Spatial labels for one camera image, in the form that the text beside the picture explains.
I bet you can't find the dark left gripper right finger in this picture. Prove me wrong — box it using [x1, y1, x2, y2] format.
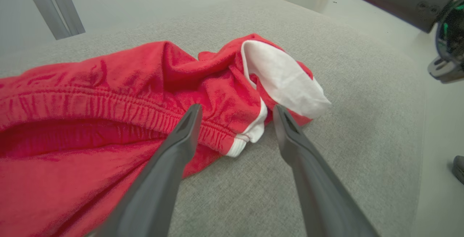
[273, 104, 379, 237]

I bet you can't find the grey partition post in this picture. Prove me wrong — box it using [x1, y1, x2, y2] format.
[19, 0, 86, 41]

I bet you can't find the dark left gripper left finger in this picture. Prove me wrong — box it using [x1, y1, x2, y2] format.
[85, 104, 203, 237]

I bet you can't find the red shorts white trim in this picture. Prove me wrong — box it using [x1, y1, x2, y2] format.
[0, 33, 332, 237]

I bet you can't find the small grey object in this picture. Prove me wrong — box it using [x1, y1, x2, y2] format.
[452, 155, 464, 185]

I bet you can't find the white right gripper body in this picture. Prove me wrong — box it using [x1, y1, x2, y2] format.
[428, 0, 464, 84]

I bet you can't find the grey fabric sofa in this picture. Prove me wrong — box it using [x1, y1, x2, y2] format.
[0, 0, 427, 237]

